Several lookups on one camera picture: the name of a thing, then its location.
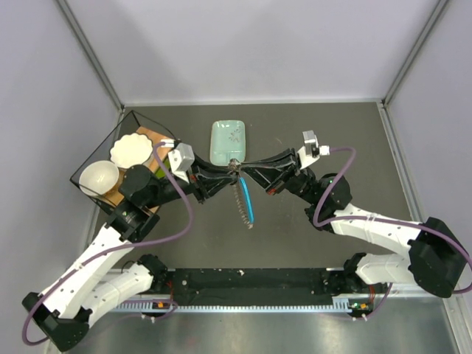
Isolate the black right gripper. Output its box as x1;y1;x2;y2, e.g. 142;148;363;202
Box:
240;148;321;206

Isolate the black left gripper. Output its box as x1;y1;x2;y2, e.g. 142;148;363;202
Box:
145;153;238;209

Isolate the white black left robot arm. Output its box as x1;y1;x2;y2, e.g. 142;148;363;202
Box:
21;149;237;351

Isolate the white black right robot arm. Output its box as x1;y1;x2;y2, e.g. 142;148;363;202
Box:
240;145;471;298

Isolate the light blue rectangular tray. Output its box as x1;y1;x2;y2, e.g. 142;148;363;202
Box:
209;120;246;166

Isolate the green plate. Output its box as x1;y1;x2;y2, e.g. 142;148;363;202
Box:
155;167;166;178

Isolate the white fluted bowl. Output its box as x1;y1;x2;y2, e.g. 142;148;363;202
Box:
110;133;153;170

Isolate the wooden shelf board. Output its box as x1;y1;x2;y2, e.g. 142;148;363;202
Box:
100;126;167;206

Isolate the white round bowl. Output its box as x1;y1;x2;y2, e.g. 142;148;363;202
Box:
79;160;119;197

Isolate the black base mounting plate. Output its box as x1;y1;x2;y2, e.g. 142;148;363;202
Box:
158;268;373;298

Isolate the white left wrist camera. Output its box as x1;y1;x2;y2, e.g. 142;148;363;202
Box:
161;139;195;184

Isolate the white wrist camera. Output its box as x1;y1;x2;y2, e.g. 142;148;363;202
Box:
161;139;195;184
296;131;330;169

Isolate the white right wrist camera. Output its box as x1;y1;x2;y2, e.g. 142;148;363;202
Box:
296;131;330;169

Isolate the black wire shelf rack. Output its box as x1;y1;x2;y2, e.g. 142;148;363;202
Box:
70;110;177;215

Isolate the aluminium frame post left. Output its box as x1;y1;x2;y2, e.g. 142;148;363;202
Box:
54;0;125;111

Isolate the aluminium frame post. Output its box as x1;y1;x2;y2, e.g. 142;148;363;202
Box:
54;0;125;111
382;0;451;109

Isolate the grey slotted cable duct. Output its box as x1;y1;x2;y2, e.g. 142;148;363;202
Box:
117;296;373;313

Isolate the aluminium frame post right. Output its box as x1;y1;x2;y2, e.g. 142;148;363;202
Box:
382;0;451;109

